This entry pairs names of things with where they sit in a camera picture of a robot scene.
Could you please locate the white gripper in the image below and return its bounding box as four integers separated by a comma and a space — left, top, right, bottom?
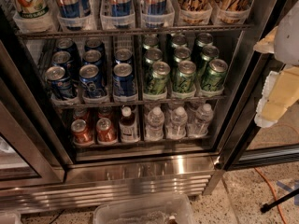
253, 1, 299, 128

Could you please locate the green can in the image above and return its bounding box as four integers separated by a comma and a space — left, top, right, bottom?
200, 59, 228, 91
170, 34, 188, 49
145, 62, 170, 95
173, 47, 192, 66
143, 48, 163, 73
173, 61, 196, 93
142, 35, 159, 50
193, 33, 213, 52
197, 45, 220, 77

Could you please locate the fridge glass door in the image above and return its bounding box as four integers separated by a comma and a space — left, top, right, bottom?
219, 0, 299, 171

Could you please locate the front right blue can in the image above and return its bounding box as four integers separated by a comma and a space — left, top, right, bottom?
113, 63, 137, 97

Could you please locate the blue can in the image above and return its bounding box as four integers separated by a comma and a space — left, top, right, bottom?
113, 63, 137, 97
46, 66, 77, 100
82, 49, 103, 67
84, 37, 106, 54
79, 64, 107, 98
51, 51, 78, 80
114, 49, 134, 64
55, 38, 79, 60

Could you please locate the middle right blue can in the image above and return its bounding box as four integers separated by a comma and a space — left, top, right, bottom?
114, 49, 134, 64

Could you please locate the stainless steel fridge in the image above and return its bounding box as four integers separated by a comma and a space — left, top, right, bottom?
0, 0, 299, 213

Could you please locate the back centre blue can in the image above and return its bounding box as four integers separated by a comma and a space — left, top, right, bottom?
84, 37, 106, 54

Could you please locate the back right red can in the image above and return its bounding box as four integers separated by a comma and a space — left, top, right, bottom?
98, 106, 113, 119

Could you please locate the front right red can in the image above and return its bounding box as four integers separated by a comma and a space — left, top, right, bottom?
96, 118, 117, 143

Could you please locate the middle centre blue can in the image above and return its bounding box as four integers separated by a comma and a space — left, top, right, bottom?
82, 49, 103, 67

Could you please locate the front middle blue can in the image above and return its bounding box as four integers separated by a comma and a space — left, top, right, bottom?
79, 64, 107, 98

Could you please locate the back left red can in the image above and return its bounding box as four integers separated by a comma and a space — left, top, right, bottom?
73, 108, 90, 123

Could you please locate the front left red can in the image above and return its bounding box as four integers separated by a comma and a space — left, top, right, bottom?
71, 119, 93, 144

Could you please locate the back left blue can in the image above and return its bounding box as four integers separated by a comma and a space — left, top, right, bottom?
55, 38, 79, 60

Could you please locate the middle left blue can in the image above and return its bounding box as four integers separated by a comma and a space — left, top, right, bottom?
51, 51, 78, 80

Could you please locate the front left blue can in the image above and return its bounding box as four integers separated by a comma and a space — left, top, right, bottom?
46, 66, 77, 100

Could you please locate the left red bull can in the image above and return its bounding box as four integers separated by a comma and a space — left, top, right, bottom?
55, 0, 91, 19

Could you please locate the white tall can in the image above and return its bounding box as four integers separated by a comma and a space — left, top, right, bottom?
11, 0, 49, 19

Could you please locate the right water bottle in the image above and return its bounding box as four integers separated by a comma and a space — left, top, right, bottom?
188, 104, 214, 137

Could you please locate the water bottle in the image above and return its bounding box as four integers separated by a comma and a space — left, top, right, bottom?
166, 106, 188, 140
188, 104, 214, 137
146, 106, 164, 141

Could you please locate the middle water bottle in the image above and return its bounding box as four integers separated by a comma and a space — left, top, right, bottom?
166, 106, 188, 140

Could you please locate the left water bottle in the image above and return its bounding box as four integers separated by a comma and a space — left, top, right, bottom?
146, 106, 164, 141

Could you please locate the black tripod leg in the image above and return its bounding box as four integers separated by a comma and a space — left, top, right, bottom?
261, 189, 299, 213

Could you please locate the brown drink bottle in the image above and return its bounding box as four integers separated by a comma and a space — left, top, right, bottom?
119, 106, 139, 143

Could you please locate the clear plastic bin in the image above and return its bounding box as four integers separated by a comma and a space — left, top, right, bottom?
93, 193, 196, 224

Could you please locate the orange cable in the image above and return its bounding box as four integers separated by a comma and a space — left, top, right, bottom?
253, 167, 288, 224

